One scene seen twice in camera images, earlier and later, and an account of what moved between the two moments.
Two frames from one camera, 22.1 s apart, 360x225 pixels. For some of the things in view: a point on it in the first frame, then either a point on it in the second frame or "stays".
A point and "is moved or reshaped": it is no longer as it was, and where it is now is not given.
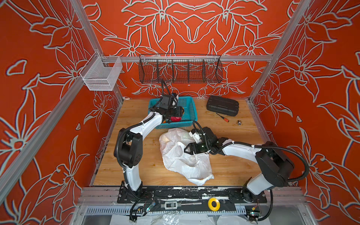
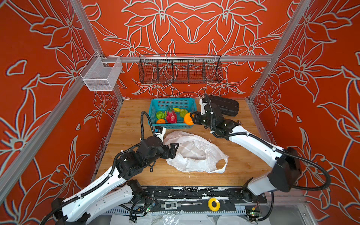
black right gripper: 190,146 → 196,118
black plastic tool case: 222,106 stays
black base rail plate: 185,195 stays
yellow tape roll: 211,207 stays
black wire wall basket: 180,68 stays
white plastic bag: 195,168 is moved or reshaped
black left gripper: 178,111 → 172,153
